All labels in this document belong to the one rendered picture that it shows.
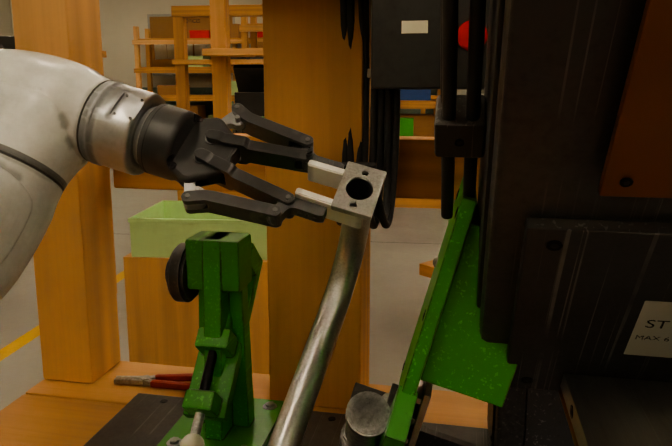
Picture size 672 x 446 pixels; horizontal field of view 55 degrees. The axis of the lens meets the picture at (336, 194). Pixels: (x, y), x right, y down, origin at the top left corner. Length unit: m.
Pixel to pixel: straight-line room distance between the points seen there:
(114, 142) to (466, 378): 0.40
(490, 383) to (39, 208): 0.45
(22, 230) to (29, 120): 0.11
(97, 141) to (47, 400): 0.54
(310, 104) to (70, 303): 0.50
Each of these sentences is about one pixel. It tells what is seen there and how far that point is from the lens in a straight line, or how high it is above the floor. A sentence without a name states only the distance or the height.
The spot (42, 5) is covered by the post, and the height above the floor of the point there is 1.47.
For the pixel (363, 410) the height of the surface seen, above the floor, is 1.09.
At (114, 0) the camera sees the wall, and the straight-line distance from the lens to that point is 11.76.
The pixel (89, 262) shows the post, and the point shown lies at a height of 1.08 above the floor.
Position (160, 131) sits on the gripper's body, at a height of 1.31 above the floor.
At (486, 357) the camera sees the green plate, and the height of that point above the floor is 1.14.
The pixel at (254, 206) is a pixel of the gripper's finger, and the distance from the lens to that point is 0.62.
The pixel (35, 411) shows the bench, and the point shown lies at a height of 0.88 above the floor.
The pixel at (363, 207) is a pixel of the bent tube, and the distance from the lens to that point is 0.60.
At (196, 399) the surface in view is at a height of 0.99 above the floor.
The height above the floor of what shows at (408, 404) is 1.10.
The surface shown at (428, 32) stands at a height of 1.41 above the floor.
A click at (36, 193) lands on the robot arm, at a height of 1.25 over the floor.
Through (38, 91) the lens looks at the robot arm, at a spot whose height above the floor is 1.35.
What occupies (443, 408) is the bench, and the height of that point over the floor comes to 0.88.
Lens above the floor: 1.36
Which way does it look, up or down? 10 degrees down
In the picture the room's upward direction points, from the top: straight up
